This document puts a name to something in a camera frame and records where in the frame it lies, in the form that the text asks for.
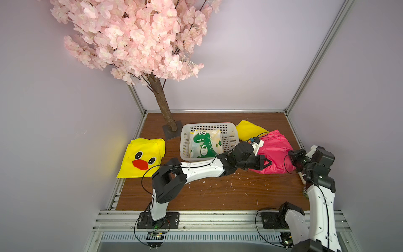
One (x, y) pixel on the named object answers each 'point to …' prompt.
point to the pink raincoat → (276, 148)
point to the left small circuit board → (155, 235)
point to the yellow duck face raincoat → (143, 158)
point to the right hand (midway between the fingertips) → (292, 146)
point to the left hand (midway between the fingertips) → (276, 166)
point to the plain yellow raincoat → (246, 130)
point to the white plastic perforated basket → (186, 128)
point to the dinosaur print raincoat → (205, 144)
